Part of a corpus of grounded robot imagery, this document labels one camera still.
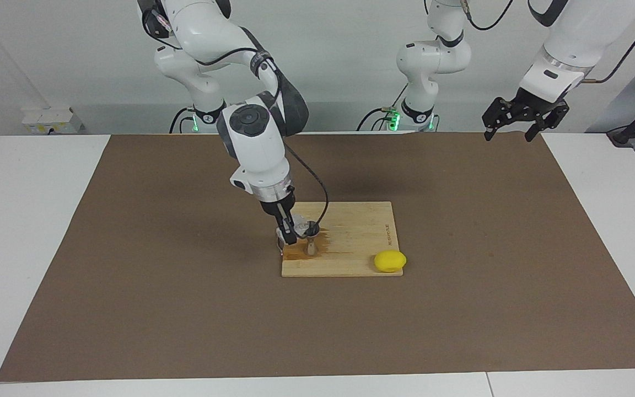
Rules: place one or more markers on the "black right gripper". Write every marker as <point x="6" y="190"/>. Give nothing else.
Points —
<point x="276" y="205"/>

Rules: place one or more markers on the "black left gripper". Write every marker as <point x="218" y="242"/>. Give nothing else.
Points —
<point x="532" y="105"/>

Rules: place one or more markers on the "small clear glass cup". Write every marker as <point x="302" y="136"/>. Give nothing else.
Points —
<point x="300" y="226"/>

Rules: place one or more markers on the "steel double jigger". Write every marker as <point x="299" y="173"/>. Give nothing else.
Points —
<point x="311" y="245"/>

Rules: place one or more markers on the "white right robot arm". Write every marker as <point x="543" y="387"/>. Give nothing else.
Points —
<point x="257" y="149"/>

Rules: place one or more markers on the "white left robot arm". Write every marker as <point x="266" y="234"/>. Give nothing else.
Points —
<point x="571" y="44"/>

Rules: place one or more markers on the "bamboo cutting board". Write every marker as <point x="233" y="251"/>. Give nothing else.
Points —
<point x="356" y="237"/>

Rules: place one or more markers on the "yellow lemon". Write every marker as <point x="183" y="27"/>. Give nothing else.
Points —
<point x="389" y="262"/>

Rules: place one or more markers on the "brown table mat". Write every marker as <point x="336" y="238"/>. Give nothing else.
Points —
<point x="185" y="309"/>

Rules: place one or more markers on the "white wall power strip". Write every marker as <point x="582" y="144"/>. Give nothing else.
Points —
<point x="53" y="120"/>

